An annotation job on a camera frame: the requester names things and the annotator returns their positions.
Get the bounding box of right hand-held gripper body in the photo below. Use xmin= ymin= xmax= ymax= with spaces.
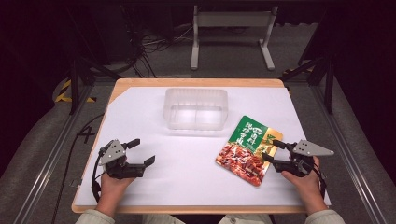
xmin=273 ymin=139 xmax=335 ymax=178

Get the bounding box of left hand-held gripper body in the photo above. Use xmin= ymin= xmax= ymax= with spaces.
xmin=98 ymin=139 xmax=148 ymax=180

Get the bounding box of green and red snack packet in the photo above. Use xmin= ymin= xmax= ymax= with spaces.
xmin=215 ymin=115 xmax=284 ymax=188

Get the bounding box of person's left hand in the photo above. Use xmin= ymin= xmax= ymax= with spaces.
xmin=98 ymin=172 xmax=136 ymax=203

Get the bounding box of person's right hand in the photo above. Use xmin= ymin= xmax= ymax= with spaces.
xmin=281 ymin=156 xmax=325 ymax=203

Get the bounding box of white table mat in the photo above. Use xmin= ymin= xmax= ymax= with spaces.
xmin=74 ymin=86 xmax=332 ymax=207

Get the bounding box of clear plastic container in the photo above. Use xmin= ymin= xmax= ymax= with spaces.
xmin=162 ymin=87 xmax=229 ymax=132

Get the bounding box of black metal stand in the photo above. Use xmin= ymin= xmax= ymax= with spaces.
xmin=280 ymin=55 xmax=336 ymax=116
xmin=65 ymin=6 xmax=123 ymax=116

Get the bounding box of yellow black hazard tape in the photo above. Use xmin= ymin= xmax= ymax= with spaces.
xmin=54 ymin=78 xmax=97 ymax=104

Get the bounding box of white metal stand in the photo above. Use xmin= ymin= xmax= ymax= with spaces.
xmin=190 ymin=5 xmax=279 ymax=72

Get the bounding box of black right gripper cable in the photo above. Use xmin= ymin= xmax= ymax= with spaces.
xmin=312 ymin=161 xmax=328 ymax=200

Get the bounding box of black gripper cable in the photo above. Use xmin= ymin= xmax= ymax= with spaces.
xmin=91 ymin=154 xmax=107 ymax=203
xmin=312 ymin=161 xmax=328 ymax=200

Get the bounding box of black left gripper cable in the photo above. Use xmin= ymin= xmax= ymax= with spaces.
xmin=91 ymin=154 xmax=107 ymax=203

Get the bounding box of aluminium floor rail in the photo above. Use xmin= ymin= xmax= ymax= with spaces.
xmin=310 ymin=83 xmax=391 ymax=224
xmin=11 ymin=83 xmax=95 ymax=224

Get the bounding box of black floor cable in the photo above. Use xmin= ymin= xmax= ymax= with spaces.
xmin=50 ymin=113 xmax=106 ymax=224

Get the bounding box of bundle of black cables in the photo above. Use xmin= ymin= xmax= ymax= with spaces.
xmin=120 ymin=4 xmax=194 ymax=79

